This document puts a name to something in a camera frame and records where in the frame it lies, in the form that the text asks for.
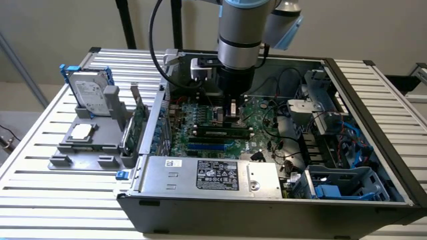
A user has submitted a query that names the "grey parts rack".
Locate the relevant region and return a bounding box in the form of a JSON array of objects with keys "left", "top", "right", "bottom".
[{"left": 47, "top": 86, "right": 138, "bottom": 171}]

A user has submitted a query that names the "black RAM stick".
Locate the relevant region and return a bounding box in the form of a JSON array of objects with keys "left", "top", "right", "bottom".
[
  {"left": 193, "top": 125, "right": 252, "bottom": 134},
  {"left": 194, "top": 131, "right": 253, "bottom": 140}
]

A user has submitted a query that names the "silver power supply unit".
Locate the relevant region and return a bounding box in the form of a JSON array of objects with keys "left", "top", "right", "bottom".
[{"left": 138, "top": 155, "right": 284, "bottom": 200}]

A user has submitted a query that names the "grey slanted post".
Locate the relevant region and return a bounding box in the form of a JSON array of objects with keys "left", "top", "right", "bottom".
[{"left": 0, "top": 31, "right": 49, "bottom": 109}]

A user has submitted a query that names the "blue wire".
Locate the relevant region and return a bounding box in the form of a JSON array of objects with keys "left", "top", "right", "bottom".
[{"left": 336, "top": 119, "right": 374, "bottom": 169}]

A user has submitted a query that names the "hard disk in blue bracket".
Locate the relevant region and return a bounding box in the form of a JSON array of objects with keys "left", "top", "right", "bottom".
[{"left": 58, "top": 64, "right": 115, "bottom": 118}]

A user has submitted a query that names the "aluminium frame profile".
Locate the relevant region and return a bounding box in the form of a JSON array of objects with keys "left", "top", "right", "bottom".
[{"left": 402, "top": 62, "right": 427, "bottom": 103}]

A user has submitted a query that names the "CPU socket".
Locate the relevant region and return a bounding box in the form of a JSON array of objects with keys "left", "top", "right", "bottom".
[{"left": 206, "top": 105, "right": 232, "bottom": 122}]

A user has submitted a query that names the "blue expansion slot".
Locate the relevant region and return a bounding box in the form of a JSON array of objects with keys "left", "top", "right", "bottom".
[{"left": 186, "top": 142, "right": 234, "bottom": 152}]

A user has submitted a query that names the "green graphics card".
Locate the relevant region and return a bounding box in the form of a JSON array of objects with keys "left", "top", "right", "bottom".
[{"left": 119, "top": 81, "right": 149, "bottom": 156}]

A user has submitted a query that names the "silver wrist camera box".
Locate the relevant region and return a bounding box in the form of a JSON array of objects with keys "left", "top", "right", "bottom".
[{"left": 189, "top": 57, "right": 221, "bottom": 82}]

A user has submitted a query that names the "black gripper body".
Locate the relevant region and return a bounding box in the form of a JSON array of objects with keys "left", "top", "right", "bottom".
[{"left": 214, "top": 66, "right": 256, "bottom": 101}]

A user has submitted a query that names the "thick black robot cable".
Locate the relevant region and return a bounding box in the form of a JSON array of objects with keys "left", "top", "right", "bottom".
[{"left": 147, "top": 0, "right": 205, "bottom": 89}]

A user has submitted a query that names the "silver CPU chip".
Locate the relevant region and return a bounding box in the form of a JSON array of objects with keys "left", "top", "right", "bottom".
[{"left": 69, "top": 123, "right": 93, "bottom": 139}]

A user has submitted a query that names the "silver metal disk bay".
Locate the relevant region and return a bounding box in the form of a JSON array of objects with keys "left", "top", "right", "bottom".
[{"left": 285, "top": 69, "right": 350, "bottom": 136}]

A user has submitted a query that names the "black stand pole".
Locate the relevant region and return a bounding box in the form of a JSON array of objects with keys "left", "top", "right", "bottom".
[
  {"left": 114, "top": 0, "right": 138, "bottom": 50},
  {"left": 169, "top": 0, "right": 183, "bottom": 51}
]

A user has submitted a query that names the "black open PC case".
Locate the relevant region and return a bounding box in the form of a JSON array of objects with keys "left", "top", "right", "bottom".
[{"left": 114, "top": 51, "right": 427, "bottom": 232}]

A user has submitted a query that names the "grey blue disk bay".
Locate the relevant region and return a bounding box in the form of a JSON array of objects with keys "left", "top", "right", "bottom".
[{"left": 304, "top": 164, "right": 392, "bottom": 201}]

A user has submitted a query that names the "thin black wire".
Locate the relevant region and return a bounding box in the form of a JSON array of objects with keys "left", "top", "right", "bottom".
[{"left": 256, "top": 67, "right": 305, "bottom": 101}]

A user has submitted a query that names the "green motherboard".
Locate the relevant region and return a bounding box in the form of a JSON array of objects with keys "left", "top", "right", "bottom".
[{"left": 149, "top": 93, "right": 290, "bottom": 166}]

